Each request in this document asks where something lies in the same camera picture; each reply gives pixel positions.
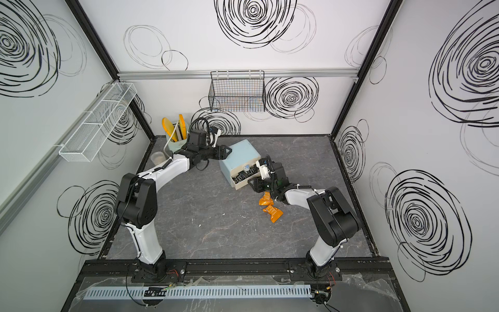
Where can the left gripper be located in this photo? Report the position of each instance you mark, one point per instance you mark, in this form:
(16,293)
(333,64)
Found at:
(221,152)

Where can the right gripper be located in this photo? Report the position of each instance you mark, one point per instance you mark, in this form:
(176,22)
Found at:
(257,187)

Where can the blue cream drawer cabinet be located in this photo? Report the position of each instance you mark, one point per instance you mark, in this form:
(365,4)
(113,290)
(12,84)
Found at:
(243,153)

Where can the orange cookie packet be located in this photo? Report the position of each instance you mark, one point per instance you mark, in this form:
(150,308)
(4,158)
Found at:
(266,200)
(275,213)

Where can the cream drawer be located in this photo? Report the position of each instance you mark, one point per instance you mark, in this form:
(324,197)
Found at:
(254,176)

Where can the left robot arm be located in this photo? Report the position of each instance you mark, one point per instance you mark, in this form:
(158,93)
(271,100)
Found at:
(136,204)

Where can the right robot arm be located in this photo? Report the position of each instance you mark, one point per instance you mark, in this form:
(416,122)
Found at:
(334,218)

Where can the mint green toaster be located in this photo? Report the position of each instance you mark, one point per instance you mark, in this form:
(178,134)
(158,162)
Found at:
(171,146)

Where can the yellow toast slice right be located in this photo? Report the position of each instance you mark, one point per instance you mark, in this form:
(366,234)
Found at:
(182,128)

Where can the yellow toast slice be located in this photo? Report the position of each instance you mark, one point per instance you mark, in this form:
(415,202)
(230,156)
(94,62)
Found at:
(182,128)
(169,129)

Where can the yellow toast slice left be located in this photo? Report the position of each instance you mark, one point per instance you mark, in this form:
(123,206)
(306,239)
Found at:
(169,129)

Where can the clear plastic cup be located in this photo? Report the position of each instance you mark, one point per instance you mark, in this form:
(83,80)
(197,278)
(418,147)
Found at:
(157,158)

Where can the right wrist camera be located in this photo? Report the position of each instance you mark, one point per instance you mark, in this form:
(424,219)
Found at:
(263,169)

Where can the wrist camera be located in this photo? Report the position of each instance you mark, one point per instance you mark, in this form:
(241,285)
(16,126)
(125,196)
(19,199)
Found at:
(263,169)
(213,134)

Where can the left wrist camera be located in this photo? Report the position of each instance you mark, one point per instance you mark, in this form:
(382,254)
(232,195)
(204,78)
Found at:
(213,134)

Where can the black wire wall basket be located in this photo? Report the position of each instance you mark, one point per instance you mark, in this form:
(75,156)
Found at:
(238,91)

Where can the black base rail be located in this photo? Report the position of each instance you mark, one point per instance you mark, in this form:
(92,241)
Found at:
(182,270)

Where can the white mesh wall shelf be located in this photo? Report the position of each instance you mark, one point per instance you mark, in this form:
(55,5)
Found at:
(109,120)

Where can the slotted grey cable duct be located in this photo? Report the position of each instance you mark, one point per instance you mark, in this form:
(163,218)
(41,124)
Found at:
(198,292)

